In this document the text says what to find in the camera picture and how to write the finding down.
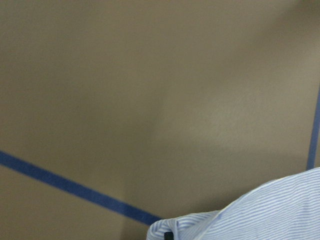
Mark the light blue striped shirt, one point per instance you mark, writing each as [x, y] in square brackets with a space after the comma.
[283, 209]

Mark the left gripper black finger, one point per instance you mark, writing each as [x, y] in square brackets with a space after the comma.
[168, 236]

